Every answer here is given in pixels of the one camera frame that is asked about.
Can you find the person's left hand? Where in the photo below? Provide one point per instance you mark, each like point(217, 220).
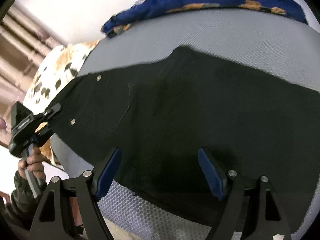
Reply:
point(36, 165)

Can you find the white floral pillow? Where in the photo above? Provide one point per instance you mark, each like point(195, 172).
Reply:
point(60, 65)

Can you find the person's left forearm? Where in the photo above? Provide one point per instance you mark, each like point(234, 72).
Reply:
point(21, 197)

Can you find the pink patterned curtain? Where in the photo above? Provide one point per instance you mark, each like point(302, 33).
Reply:
point(22, 45)

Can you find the grey mesh bed mat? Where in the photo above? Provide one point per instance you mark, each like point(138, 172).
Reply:
point(225, 30)

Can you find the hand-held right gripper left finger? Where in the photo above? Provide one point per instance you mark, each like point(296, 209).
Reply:
point(107, 177)

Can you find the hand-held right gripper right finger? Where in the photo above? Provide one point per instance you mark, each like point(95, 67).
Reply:
point(212, 177)

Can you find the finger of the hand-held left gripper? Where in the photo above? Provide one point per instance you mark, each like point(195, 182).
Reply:
point(48, 112)
point(43, 136)

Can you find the black pants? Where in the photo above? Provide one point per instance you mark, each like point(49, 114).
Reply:
point(187, 120)

